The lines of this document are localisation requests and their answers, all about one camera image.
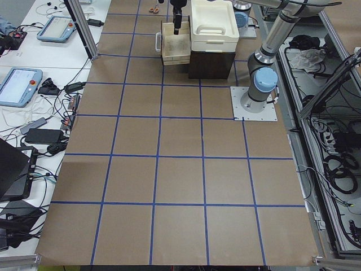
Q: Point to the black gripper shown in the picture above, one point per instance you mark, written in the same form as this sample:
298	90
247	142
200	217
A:
177	4

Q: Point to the black laptop computer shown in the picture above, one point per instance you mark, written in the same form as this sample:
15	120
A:
17	168

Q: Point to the aluminium frame post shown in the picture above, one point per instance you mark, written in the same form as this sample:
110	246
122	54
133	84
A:
78	17

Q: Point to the dark brown wooden cabinet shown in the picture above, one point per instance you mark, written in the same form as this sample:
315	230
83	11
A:
205	65

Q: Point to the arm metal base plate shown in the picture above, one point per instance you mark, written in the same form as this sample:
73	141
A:
246	109

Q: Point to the grey usb hub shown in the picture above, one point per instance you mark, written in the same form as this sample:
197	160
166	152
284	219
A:
33	125

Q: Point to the blue teach pendant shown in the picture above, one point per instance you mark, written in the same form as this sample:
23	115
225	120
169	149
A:
58	29
19	86

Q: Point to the black power adapter brick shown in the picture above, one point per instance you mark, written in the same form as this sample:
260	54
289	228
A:
44	136

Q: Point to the grey orange handled scissors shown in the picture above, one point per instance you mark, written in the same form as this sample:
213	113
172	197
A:
155	8

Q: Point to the white drawer handle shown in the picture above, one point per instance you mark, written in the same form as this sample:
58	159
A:
158	38

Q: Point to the blue teach pendant far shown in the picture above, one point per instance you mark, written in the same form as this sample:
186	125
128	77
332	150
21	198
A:
58	29

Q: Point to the white plastic tray box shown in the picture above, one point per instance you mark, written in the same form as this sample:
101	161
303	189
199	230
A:
213	27

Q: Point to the light wooden open drawer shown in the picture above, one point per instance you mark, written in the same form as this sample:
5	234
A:
175	48

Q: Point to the crumpled white cloth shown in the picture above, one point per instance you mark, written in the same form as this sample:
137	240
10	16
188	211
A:
308	60

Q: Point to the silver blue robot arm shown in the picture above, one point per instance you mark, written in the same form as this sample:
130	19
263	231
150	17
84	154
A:
241	10
263	78

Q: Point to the black power adapter on desk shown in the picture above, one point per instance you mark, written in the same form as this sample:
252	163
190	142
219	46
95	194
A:
95	22

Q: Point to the blue teach pendant near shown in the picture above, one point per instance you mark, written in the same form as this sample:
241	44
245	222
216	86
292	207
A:
19	86

